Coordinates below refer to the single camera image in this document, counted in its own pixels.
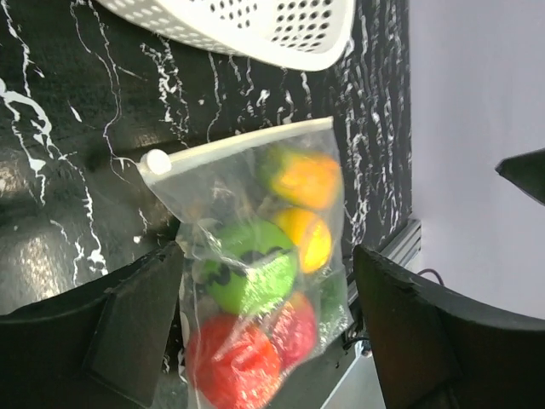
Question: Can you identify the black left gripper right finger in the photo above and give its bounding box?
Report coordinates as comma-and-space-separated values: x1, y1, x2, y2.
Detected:
353, 246, 544, 408

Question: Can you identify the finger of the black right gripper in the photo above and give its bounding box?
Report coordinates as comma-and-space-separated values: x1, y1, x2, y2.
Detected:
496, 149, 545, 202

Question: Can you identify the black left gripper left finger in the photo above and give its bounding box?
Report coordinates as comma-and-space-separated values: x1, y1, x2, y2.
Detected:
1, 242, 184, 408

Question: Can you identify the red fake tomato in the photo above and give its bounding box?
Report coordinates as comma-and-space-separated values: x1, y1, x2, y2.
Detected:
185, 314, 281, 408

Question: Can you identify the yellow fake lemon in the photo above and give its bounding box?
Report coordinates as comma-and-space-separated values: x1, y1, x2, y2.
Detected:
272, 207, 333, 274

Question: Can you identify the green fake watermelon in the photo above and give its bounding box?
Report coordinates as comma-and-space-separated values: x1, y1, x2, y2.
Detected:
204, 218, 299, 315

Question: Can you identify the clear zip top bag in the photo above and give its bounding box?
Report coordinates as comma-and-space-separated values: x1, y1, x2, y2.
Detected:
137, 117, 352, 408

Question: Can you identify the orange green fake mango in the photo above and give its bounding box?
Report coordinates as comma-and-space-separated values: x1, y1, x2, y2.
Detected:
258, 144, 342, 210

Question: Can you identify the dark green fake vegetable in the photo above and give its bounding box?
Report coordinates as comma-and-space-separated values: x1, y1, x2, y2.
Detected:
319, 274, 350, 343

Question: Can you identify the pink red fake fruit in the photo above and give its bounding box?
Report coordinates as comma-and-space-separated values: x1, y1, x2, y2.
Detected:
270, 291, 318, 372

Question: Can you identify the white perforated plastic basket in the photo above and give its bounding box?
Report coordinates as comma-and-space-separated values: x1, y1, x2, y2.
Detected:
102, 0, 356, 72

